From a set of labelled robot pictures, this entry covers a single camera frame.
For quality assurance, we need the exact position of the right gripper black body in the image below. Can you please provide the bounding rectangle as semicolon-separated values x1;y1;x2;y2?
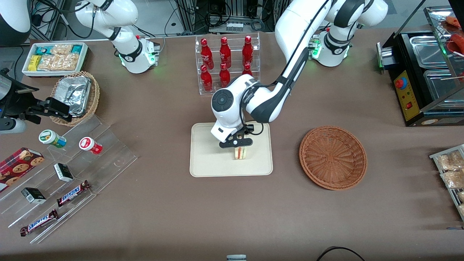
0;70;41;124

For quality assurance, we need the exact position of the beige rectangular tray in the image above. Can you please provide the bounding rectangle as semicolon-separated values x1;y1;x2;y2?
189;122;273;178

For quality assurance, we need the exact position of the oval light wicker basket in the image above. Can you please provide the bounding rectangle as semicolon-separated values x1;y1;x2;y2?
50;71;100;127

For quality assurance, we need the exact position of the round brown wicker basket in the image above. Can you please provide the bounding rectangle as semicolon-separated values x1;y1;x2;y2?
299;125;368;191

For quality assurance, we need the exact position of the aluminium foil container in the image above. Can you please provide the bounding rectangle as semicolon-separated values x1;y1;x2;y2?
54;76;91;117

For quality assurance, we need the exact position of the green lid cup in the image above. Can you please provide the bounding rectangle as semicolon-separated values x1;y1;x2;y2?
38;129;67;149

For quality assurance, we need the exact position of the white snack bin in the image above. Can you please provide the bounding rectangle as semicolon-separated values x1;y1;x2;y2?
22;42;89;78

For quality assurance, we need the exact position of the large clear cracker bag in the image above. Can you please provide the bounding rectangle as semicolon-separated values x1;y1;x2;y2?
37;54;79;71

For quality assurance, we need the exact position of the clear acrylic bottle rack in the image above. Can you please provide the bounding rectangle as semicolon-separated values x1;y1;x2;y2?
195;32;261;96

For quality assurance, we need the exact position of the red lid cup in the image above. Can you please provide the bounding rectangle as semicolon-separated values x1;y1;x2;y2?
79;136;103;156

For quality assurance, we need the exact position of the small clear cracker bag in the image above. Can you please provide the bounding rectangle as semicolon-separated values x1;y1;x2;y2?
51;44;73;56

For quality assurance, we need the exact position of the small black box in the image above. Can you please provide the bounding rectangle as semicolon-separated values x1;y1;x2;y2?
21;187;47;204
53;163;74;183

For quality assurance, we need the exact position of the red plaid cookie box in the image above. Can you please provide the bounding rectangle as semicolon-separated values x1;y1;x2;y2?
0;147;45;193

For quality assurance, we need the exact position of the clear acrylic stepped display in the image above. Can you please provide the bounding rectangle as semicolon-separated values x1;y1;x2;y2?
0;115;138;244

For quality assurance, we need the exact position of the Snickers bar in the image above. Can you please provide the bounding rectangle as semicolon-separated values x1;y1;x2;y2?
56;180;91;207
20;209;59;237

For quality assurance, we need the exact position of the black hot food display case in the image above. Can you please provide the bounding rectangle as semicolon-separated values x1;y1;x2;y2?
376;4;464;127

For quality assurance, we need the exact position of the steel food pan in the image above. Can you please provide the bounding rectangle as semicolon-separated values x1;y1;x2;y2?
409;35;454;70
423;69;464;103

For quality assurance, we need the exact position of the black table cable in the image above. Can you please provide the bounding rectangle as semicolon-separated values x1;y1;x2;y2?
316;246;366;261

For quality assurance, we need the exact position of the grey wire rack tray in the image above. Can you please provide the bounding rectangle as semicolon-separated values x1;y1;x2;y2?
429;144;464;222

